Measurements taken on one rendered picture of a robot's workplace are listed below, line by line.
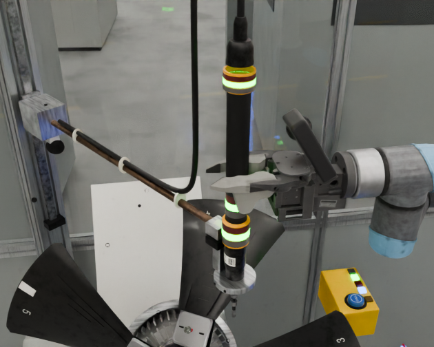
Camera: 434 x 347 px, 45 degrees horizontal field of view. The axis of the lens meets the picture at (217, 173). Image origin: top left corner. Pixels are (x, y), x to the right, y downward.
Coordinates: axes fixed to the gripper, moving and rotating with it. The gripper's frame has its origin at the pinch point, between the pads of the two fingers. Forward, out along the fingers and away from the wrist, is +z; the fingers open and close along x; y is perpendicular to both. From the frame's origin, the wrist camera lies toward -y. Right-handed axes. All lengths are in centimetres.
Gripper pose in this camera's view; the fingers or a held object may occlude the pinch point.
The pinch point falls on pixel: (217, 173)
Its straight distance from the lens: 75.7
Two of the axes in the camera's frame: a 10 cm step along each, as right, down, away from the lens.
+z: -9.9, 0.8, -1.3
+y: 0.0, 8.6, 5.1
